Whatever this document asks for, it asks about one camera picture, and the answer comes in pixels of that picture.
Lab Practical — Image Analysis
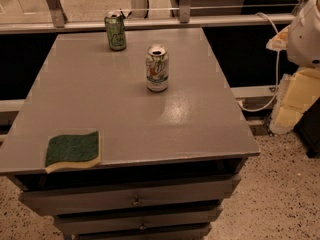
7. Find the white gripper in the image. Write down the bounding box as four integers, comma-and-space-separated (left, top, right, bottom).
266, 0, 320, 134

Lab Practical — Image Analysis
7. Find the white 7up soda can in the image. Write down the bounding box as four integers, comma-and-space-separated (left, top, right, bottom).
145, 44, 169, 92

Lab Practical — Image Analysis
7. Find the green soda can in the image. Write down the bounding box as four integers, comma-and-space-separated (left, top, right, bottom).
104, 11, 126, 51

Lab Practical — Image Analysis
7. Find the grey drawer cabinet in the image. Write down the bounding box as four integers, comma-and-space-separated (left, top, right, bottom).
0, 28, 261, 240

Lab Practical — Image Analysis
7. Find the bottom grey drawer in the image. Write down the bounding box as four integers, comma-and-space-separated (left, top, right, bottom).
77, 223, 211, 240

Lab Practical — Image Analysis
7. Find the grey drawer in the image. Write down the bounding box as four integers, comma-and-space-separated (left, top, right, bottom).
77, 223, 211, 240
54, 204, 223, 234
19, 174, 241, 216

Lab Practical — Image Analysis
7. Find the green and yellow sponge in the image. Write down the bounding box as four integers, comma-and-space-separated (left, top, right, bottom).
45, 131, 101, 174

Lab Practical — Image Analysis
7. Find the grey metal railing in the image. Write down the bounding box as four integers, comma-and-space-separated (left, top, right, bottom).
0, 0, 308, 34

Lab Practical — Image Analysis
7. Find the top grey drawer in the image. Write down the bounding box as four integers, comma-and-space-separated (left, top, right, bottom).
19, 174, 241, 216

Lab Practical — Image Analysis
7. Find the middle grey drawer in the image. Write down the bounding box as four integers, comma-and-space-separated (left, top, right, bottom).
54, 204, 223, 234

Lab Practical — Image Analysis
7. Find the white cable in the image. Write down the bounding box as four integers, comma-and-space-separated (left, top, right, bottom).
237, 12, 282, 113

